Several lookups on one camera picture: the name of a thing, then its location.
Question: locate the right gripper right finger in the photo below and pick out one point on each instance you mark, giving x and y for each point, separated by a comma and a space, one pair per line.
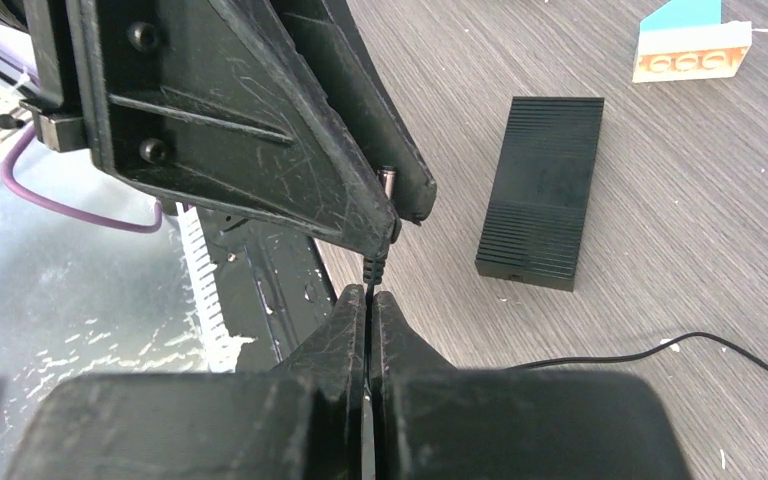
435, 421

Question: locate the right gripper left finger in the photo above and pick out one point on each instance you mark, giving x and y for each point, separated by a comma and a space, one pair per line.
299, 420

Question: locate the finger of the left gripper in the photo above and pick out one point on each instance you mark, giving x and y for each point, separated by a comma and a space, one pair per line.
326, 36
209, 103

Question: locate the blue white toy brick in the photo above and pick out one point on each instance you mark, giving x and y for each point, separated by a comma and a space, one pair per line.
688, 40

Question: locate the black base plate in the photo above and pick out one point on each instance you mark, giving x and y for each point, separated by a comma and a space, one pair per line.
263, 292

